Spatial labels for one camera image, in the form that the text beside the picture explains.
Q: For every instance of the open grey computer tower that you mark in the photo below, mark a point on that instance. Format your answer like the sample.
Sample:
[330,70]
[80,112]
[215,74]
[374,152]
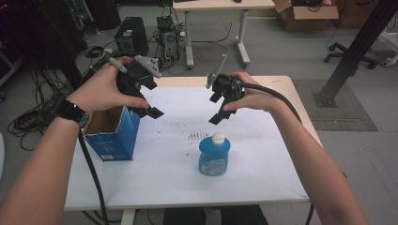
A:
[169,40]

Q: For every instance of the grey floor mat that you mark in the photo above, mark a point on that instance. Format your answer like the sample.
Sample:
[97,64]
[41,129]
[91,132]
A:
[341,115]

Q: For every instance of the person's lap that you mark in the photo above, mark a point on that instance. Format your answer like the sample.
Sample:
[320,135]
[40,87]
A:
[237,215]

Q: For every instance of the white background desk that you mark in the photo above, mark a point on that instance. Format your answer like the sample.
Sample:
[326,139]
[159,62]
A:
[219,4]

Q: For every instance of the open cardboard box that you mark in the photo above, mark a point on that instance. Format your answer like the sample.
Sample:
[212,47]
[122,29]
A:
[309,15]

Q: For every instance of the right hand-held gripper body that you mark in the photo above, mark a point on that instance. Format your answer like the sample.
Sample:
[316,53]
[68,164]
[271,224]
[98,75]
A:
[230,87]

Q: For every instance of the white table leg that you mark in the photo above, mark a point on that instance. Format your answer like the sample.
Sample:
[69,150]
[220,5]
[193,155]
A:
[128,217]

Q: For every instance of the blue carton box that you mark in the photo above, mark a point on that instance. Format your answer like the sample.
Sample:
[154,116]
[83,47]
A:
[119,137]

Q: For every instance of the black office chair base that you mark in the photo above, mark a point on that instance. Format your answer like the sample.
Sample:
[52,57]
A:
[350,54]

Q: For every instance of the blue bottle with white cap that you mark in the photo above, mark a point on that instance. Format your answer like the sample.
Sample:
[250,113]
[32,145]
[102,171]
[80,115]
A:
[214,156]

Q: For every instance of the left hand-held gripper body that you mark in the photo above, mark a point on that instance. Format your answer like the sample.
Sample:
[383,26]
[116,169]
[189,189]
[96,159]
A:
[133,78]

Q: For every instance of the black metal stand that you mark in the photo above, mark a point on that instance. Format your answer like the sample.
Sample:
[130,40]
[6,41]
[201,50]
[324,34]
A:
[359,47]

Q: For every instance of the black wristwatch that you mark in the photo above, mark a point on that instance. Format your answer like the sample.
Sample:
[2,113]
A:
[67,109]

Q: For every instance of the white table mat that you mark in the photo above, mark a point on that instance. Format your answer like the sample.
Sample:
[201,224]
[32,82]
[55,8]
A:
[169,175]

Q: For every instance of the black computer tower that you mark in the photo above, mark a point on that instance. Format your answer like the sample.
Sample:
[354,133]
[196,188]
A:
[133,34]

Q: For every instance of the dark curtain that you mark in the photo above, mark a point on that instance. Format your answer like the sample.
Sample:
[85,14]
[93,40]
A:
[37,31]

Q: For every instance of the person's left hand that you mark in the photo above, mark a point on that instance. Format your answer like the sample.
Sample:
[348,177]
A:
[100,90]

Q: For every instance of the person's right hand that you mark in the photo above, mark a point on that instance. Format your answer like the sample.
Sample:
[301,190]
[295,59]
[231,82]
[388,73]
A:
[258,97]

